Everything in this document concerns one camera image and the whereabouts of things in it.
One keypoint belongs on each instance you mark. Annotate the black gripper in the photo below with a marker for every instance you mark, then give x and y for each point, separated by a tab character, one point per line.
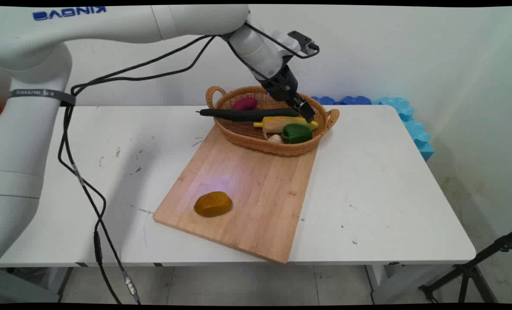
282	84

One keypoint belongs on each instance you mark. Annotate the yellow-brown potato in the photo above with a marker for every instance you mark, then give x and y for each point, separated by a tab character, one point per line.
213	204

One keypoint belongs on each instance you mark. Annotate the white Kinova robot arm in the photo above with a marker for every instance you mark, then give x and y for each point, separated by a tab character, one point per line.
32	142

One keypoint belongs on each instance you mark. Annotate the green bell pepper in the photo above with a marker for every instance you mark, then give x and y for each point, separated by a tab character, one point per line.
297	134

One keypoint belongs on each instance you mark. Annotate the yellow corn cob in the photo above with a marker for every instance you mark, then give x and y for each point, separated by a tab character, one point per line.
275	125

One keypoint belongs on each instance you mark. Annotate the white garlic bulb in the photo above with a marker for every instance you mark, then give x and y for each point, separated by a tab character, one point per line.
276	138

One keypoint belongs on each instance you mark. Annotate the dark blue foam piece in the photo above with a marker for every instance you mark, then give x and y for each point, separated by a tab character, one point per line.
346	100

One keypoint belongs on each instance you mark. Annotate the purple sweet potato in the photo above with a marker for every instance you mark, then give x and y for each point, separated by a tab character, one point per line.
244	104

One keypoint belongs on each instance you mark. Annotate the woven wicker basket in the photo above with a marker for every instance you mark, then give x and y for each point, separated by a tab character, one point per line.
247	137

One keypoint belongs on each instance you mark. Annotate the dark green cucumber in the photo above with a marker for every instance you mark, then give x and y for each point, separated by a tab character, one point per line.
239	114

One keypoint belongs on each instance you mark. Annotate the wooden cutting board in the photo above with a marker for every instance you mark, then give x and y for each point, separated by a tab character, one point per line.
256	198

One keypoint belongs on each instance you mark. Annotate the light blue foam piece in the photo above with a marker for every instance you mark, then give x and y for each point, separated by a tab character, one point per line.
415	129

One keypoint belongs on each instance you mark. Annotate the white table leg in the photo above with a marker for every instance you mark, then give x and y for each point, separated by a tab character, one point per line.
389	284

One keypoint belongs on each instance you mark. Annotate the black tripod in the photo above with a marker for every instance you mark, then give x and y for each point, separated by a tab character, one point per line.
469	270

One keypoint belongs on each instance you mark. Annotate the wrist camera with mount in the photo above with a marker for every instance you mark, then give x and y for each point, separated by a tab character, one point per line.
299	41

